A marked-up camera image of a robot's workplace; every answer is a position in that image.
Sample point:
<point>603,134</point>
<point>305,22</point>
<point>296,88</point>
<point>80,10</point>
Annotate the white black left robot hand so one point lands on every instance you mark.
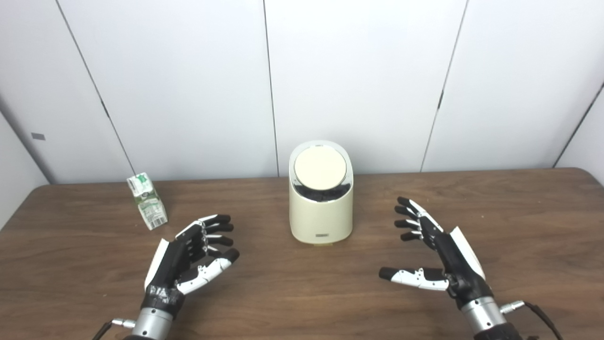
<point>165,267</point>

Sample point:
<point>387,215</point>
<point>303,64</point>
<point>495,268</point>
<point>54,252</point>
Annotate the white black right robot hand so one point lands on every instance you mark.
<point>455,264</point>

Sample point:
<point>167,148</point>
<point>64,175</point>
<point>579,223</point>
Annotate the green white milk carton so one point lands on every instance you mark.
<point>150,205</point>

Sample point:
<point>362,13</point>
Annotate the cream-colored bin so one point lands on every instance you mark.
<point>321,215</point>

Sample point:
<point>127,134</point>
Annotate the round cream bin lid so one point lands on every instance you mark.
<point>320,167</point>

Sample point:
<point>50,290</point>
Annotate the black panel hinge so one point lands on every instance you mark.
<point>440,99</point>

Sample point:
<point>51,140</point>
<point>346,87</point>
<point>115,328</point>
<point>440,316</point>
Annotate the small gray wall tag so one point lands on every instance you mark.
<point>38,136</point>

